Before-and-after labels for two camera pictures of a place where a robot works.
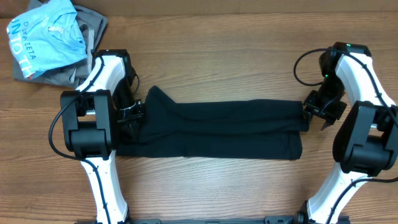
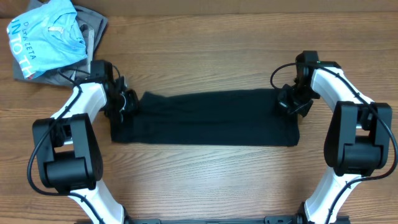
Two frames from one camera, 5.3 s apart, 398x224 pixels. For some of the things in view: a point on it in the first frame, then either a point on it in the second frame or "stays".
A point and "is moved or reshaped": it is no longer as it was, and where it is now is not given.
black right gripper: (321, 109) to (292, 102)
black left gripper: (129, 123) to (132, 104)
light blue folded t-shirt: (47, 37) stays
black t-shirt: (236, 128) is moved or reshaped
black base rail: (268, 219) stays
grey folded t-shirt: (93, 25) stays
